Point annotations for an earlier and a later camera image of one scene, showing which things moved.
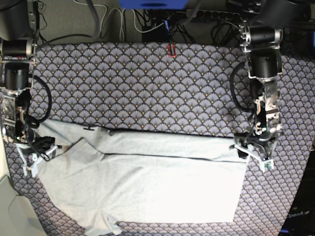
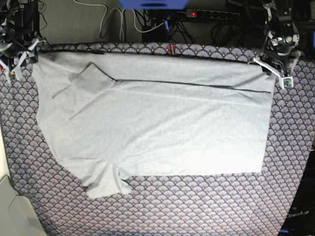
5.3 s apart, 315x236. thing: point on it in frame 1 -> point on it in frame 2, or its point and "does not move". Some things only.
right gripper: (267, 116) -> (280, 45)
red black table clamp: (169, 50) does not move
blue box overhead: (153, 4) does not move
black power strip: (190, 13) does not move
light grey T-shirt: (100, 177) -> (113, 118)
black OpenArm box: (300, 221) does not move
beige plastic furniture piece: (17, 217) does not move
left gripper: (17, 123) -> (10, 47)
